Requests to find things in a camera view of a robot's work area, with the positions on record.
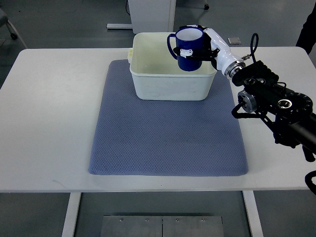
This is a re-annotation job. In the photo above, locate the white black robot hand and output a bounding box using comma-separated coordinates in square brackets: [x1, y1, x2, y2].
[179, 25, 245, 79]

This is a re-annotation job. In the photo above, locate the blue mug white inside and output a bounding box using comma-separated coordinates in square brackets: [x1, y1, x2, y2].
[166, 26, 204, 72]

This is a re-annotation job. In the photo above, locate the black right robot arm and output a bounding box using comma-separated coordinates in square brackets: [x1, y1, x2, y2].
[230, 33, 316, 162]

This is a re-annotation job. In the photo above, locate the white plastic box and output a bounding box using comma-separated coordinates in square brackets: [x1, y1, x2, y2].
[128, 32, 216, 101]

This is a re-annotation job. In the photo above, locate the small grey floor socket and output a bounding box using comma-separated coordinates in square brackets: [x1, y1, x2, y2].
[227, 37, 241, 45]

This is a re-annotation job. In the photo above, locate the person in dark clothes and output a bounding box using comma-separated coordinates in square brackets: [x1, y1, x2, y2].
[296, 5, 316, 55]

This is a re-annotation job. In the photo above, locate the blue quilted mat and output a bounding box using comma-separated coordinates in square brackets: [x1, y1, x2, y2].
[88, 60, 248, 177]

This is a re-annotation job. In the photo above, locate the right white table leg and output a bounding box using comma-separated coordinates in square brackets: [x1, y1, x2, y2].
[242, 191, 264, 237]

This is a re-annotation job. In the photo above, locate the white table leg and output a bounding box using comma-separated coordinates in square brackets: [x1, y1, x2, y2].
[242, 191, 264, 237]
[62, 193, 81, 237]

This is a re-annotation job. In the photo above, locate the metal floor plate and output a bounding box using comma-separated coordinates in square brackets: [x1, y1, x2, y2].
[101, 216, 224, 237]

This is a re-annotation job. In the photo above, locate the grey office chair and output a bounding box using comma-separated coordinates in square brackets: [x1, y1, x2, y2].
[0, 9, 28, 49]

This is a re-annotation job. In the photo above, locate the left white table leg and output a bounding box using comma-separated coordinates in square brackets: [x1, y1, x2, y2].
[62, 193, 81, 237]

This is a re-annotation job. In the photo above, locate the white pedestal base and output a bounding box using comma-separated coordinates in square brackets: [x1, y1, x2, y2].
[107, 0, 176, 34]

